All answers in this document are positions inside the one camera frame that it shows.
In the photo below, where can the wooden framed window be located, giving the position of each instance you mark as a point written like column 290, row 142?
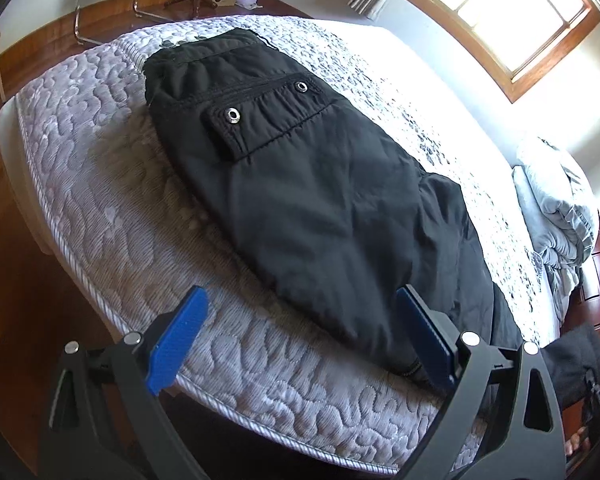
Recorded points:
column 520, row 5

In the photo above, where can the quilted grey mattress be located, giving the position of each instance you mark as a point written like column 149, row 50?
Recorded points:
column 105, row 185

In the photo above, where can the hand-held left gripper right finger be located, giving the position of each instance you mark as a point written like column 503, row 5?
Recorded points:
column 425, row 332

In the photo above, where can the folded grey duvet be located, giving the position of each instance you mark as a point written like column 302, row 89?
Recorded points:
column 555, row 210

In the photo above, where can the black pants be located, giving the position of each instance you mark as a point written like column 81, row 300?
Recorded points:
column 305, row 185

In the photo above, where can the person's right hand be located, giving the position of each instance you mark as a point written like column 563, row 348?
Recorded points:
column 574, row 442

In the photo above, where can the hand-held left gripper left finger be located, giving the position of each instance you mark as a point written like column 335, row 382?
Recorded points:
column 180, row 332

